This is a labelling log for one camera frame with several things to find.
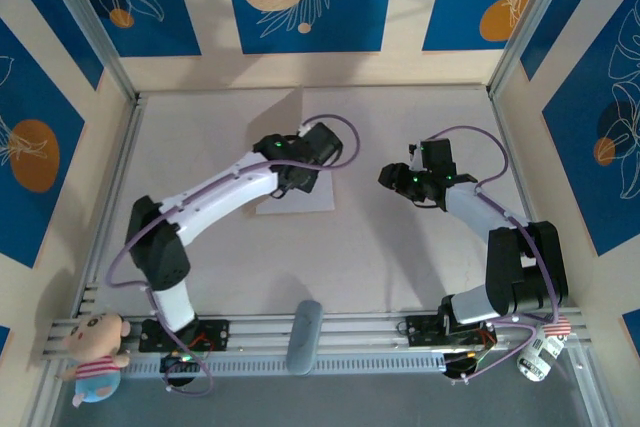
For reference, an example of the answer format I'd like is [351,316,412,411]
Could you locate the white paper sheet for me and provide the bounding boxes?
[255,171,336,217]

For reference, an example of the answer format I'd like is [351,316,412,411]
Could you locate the aluminium mounting rails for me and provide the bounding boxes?
[39,310,585,363]

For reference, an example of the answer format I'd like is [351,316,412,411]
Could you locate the black electronics board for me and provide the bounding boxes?
[159,351,201,377]
[442,346,494,379]

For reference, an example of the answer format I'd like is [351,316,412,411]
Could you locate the white toy with flag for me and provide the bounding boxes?
[516,316,572,384]

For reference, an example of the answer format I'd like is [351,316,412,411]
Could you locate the plush doll striped shirt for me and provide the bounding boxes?
[60,310,132,409]

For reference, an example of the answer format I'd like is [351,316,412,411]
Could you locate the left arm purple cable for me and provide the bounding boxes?
[106,114,361,396]

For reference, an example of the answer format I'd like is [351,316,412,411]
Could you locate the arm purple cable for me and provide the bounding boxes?
[427,126,561,384]
[106,114,361,396]

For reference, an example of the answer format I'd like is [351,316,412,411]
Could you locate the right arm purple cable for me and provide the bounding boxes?
[427,126,561,384]

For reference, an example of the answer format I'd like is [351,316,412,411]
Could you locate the aluminium table side rail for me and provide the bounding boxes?
[488,89,566,308]
[37,94,147,363]

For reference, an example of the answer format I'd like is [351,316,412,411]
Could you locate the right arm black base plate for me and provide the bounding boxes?
[405,315,497,349]

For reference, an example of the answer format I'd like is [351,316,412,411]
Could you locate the aluminium corner post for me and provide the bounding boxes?
[35,0,142,107]
[487,0,576,98]

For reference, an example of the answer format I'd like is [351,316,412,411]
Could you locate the grey slotted cable duct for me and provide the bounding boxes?
[118,351,447,379]

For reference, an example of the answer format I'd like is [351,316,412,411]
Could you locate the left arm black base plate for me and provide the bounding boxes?
[138,319,231,354]

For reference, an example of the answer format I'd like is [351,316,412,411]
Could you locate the aluminium frame bar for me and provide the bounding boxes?
[24,361,81,427]
[564,341,617,427]

